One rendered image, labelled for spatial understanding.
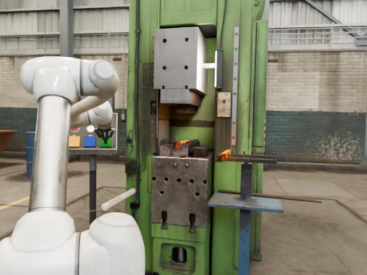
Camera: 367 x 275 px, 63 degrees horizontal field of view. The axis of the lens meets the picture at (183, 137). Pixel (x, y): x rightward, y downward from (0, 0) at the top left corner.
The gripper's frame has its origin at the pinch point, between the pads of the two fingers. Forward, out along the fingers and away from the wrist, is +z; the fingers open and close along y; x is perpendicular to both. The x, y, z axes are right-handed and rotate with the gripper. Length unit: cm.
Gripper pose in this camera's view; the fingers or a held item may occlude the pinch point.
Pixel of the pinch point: (105, 139)
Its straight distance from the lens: 198.8
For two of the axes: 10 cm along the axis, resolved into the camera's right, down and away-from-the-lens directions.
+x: -0.8, -8.9, 4.5
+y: 9.8, 0.1, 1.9
